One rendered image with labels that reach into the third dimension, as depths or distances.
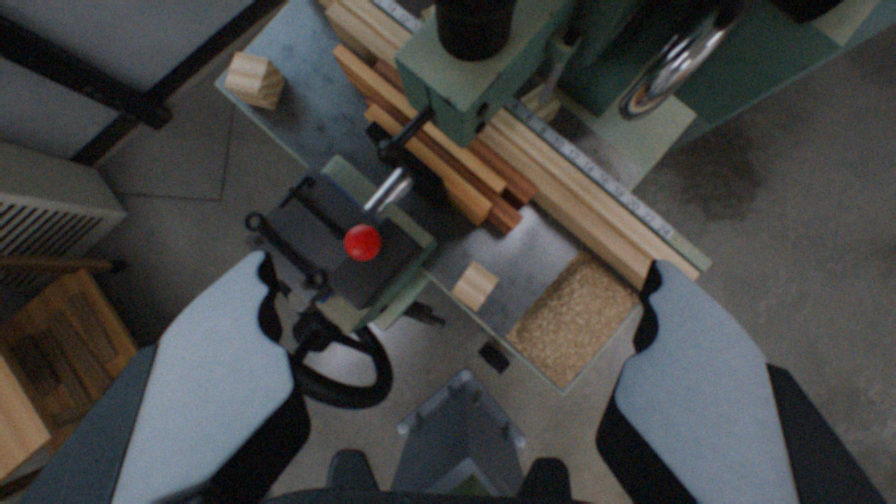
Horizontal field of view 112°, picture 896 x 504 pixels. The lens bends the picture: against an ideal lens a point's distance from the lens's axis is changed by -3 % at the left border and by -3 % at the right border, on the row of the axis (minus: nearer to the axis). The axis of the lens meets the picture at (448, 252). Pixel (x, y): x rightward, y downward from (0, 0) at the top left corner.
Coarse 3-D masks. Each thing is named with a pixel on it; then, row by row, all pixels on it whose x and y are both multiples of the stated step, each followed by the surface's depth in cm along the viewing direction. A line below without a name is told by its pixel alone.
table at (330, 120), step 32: (288, 32) 41; (320, 32) 41; (288, 64) 41; (320, 64) 41; (288, 96) 41; (320, 96) 41; (352, 96) 40; (288, 128) 41; (320, 128) 40; (352, 128) 40; (320, 160) 40; (352, 160) 40; (416, 192) 39; (448, 224) 39; (544, 224) 38; (448, 256) 39; (480, 256) 38; (512, 256) 38; (544, 256) 38; (416, 288) 42; (448, 288) 38; (512, 288) 38; (544, 288) 38; (384, 320) 41; (480, 320) 38; (512, 320) 38; (512, 352) 38
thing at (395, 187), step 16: (368, 128) 30; (384, 128) 30; (400, 160) 30; (416, 160) 30; (400, 176) 33; (416, 176) 30; (432, 176) 30; (384, 192) 33; (400, 192) 34; (432, 192) 31; (368, 208) 33
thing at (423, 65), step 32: (544, 0) 23; (576, 0) 24; (416, 32) 23; (512, 32) 22; (544, 32) 23; (416, 64) 23; (448, 64) 23; (480, 64) 22; (512, 64) 23; (416, 96) 26; (448, 96) 22; (480, 96) 22; (448, 128) 27; (480, 128) 27
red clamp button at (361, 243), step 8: (352, 232) 27; (360, 232) 27; (368, 232) 27; (376, 232) 27; (352, 240) 27; (360, 240) 26; (368, 240) 26; (376, 240) 27; (352, 248) 27; (360, 248) 26; (368, 248) 26; (376, 248) 27; (352, 256) 27; (360, 256) 27; (368, 256) 27
